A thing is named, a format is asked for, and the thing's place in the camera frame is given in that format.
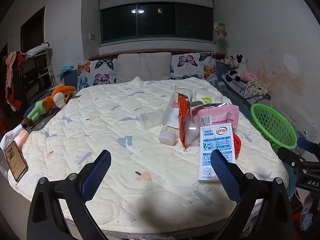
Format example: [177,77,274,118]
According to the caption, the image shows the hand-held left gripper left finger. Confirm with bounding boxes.
[27,149,112,240]

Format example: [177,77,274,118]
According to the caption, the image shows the orange foil wrapper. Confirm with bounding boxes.
[177,93,193,148]

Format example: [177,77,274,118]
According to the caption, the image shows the clear plastic storage box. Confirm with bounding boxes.
[291,122,317,143]

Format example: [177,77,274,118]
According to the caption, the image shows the black and white plush cow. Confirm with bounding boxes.
[223,54,245,82]

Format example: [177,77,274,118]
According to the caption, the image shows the colourful pinwheel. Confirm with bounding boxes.
[214,20,228,38]

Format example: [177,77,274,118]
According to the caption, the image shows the hanging clothes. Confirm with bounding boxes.
[4,51,26,112]

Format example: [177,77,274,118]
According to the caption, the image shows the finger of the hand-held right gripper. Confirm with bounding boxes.
[277,147,320,172]
[297,137,320,156]

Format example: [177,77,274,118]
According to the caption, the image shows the green plastic basket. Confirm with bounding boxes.
[250,103,298,153]

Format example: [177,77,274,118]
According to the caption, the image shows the beige patterned cloth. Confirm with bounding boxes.
[244,80,271,99]

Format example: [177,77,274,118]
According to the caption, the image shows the red ridged plastic piece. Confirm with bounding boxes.
[233,133,244,159]

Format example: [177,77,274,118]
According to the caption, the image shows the metal shelf rack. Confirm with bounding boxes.
[21,42,57,103]

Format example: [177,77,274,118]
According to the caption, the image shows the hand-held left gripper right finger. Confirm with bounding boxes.
[210,150,293,240]

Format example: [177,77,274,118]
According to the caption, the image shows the pink soft pouch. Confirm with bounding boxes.
[14,129,29,148]

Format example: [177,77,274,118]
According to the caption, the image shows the white printed quilt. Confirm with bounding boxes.
[7,77,290,233]

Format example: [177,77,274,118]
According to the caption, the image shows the grey pillow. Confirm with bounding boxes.
[116,52,172,83]

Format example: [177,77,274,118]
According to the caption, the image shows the blue striped cloth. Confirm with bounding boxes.
[221,74,252,100]

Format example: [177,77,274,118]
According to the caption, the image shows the pink snack packet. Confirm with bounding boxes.
[194,103,240,131]

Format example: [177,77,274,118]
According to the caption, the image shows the smartphone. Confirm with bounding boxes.
[4,141,29,182]

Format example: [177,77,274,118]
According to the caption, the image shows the pink plush toy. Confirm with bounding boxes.
[241,71,258,82]

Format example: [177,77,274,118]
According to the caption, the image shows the window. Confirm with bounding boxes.
[99,2,214,43]

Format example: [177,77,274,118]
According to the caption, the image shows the round clear plastic container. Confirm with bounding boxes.
[139,112,163,130]

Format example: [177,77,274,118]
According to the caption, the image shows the orange and green plush toy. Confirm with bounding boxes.
[27,85,77,121]

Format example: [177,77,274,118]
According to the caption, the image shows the butterfly print pillow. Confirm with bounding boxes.
[170,52,218,85]
[77,59,117,91]

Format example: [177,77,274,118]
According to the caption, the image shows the clear plastic bottle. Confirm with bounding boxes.
[158,92,183,145]

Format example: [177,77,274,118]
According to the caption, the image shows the white and blue packet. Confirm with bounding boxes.
[197,123,237,182]

